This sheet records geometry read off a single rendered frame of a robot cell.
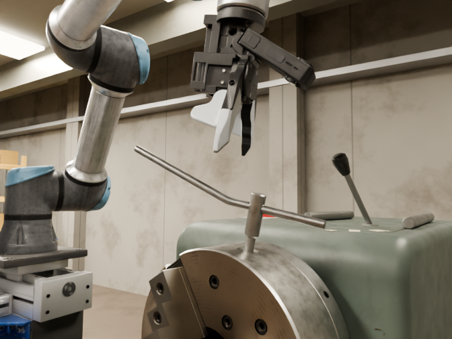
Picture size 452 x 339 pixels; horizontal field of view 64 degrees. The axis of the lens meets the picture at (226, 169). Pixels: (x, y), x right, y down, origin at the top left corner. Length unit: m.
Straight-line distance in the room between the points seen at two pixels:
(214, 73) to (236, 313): 0.33
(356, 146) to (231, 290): 3.21
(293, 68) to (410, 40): 3.33
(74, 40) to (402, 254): 0.72
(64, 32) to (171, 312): 0.58
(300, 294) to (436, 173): 3.08
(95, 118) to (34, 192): 0.25
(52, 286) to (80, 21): 0.58
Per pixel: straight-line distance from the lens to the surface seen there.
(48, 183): 1.09
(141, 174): 5.12
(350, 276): 0.59
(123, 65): 0.93
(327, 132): 3.75
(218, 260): 0.52
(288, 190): 3.61
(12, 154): 7.04
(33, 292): 0.98
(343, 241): 0.61
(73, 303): 1.01
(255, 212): 0.52
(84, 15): 0.76
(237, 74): 0.49
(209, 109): 0.48
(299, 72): 0.50
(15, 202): 1.08
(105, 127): 1.01
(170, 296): 0.54
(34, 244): 1.07
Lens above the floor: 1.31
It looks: 4 degrees up
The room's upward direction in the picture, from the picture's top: straight up
